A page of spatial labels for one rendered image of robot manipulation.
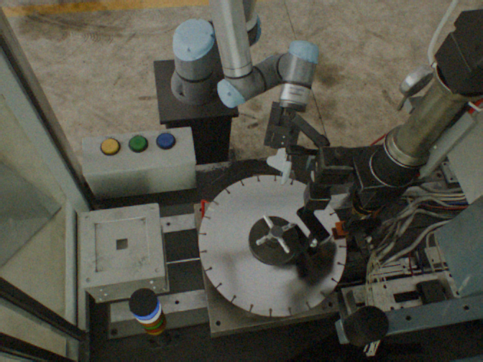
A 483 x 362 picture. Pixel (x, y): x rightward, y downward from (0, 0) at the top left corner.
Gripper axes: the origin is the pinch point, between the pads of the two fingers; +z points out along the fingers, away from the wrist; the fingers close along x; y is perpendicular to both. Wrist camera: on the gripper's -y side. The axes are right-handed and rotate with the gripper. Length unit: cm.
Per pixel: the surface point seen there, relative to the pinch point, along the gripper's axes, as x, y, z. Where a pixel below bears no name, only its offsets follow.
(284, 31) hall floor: -155, 12, -79
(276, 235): 20.1, 0.1, 9.8
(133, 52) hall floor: -132, 91, -46
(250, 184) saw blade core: 8.5, 8.0, 1.4
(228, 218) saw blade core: 13.8, 11.2, 9.5
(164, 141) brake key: 0.5, 32.2, -4.4
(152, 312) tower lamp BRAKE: 46, 18, 21
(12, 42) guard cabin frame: 38, 52, -17
